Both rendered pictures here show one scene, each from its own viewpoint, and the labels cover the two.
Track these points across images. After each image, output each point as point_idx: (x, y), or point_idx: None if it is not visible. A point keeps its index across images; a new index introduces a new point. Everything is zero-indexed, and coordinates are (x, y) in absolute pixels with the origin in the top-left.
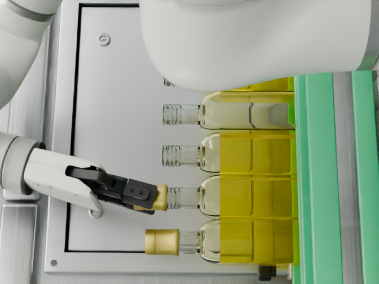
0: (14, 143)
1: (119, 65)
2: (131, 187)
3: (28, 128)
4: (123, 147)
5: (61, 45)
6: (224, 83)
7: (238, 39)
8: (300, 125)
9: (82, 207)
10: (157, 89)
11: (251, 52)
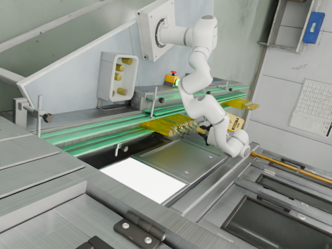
0: (228, 138)
1: (186, 167)
2: (205, 126)
3: (219, 172)
4: (195, 158)
5: (200, 175)
6: None
7: None
8: (166, 111)
9: (213, 158)
10: (179, 160)
11: None
